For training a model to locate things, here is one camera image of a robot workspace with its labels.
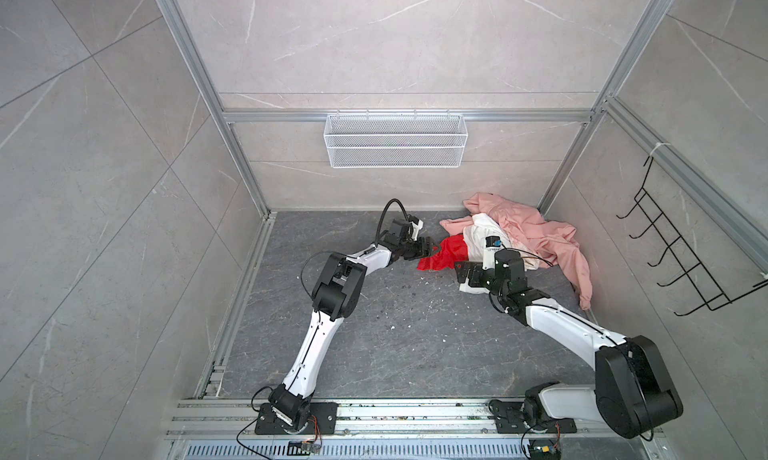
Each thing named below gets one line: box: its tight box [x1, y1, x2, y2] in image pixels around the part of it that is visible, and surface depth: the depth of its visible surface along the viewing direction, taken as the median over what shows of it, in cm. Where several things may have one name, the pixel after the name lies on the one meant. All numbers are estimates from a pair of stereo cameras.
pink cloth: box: [440, 192, 593, 310], surface depth 103 cm
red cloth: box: [417, 233, 469, 271], surface depth 106 cm
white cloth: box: [463, 213, 540, 271], surface depth 103 cm
